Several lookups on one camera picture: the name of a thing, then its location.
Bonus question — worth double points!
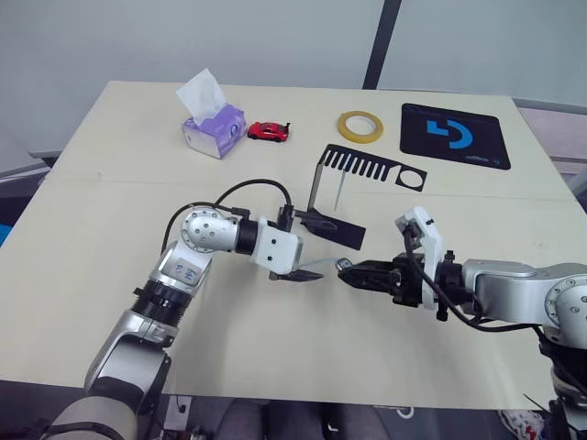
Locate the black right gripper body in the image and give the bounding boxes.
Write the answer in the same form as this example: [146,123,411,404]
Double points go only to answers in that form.
[388,252,426,309]

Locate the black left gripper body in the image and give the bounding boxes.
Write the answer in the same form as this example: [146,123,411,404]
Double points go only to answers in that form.
[268,205,305,283]

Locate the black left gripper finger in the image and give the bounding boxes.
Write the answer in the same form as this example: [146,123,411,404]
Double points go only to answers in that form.
[280,269,326,283]
[298,215,339,231]

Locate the translucent light blue watch strap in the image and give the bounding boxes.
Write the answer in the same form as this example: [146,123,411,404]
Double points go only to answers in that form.
[334,154,349,211]
[300,256,340,272]

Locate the black metal watch stand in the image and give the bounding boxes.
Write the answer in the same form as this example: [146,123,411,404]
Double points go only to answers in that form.
[293,143,428,251]

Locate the red toy car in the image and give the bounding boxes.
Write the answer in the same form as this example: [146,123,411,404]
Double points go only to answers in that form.
[247,120,293,144]

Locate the yellow tape roll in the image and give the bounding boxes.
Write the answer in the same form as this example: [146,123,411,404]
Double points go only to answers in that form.
[338,109,385,145]

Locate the purple tissue box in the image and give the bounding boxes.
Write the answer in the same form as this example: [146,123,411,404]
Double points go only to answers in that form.
[182,103,249,161]

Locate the white tissue sheet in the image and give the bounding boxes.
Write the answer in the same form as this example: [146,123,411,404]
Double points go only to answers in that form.
[175,68,227,127]

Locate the black mouse pad blue logo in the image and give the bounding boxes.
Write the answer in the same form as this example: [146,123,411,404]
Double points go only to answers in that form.
[399,102,513,171]

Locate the red and white shoe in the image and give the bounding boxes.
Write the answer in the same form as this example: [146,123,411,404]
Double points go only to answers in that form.
[498,409,548,440]

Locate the dark vertical pillar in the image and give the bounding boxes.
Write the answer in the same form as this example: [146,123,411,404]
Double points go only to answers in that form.
[362,0,404,91]

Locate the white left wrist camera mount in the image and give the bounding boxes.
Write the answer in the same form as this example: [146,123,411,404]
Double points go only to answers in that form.
[249,214,305,277]

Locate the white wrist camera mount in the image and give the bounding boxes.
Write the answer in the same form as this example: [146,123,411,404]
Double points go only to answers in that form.
[249,214,305,277]
[394,205,446,314]

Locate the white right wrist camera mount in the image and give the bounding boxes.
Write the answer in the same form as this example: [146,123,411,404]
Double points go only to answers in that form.
[394,205,446,314]

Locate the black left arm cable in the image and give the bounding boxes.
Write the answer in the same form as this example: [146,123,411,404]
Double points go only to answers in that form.
[160,179,294,256]

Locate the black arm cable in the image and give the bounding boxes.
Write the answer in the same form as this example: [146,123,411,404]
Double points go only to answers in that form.
[402,226,545,332]
[160,179,294,256]

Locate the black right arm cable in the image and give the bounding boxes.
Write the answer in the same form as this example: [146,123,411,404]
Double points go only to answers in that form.
[402,226,545,332]

